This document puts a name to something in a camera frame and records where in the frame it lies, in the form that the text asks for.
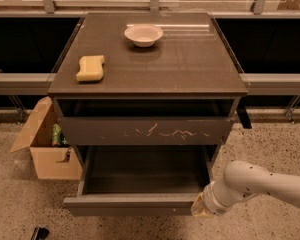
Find black object on floor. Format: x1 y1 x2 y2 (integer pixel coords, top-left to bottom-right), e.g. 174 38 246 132
30 227 49 240

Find yellow sponge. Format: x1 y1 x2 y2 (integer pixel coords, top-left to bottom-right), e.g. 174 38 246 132
76 55 104 82

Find grey bottom drawer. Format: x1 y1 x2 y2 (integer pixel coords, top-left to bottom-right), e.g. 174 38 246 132
64 145 215 216

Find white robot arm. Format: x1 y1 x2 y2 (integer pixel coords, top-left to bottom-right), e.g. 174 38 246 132
191 161 300 217

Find grey middle drawer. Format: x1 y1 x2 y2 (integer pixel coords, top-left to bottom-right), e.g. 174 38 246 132
58 117 233 145

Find dark grey drawer cabinet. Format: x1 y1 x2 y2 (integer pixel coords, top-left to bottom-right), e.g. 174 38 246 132
47 11 253 158

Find open cardboard box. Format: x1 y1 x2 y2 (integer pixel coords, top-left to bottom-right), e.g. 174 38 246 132
11 97 82 180

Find green snack bag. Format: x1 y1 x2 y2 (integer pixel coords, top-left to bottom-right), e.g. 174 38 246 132
51 124 67 146

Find white ceramic bowl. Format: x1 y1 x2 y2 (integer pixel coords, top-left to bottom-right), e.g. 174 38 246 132
124 24 163 48

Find grey drawer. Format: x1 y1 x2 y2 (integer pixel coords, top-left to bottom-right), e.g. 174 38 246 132
64 145 215 216
58 117 233 145

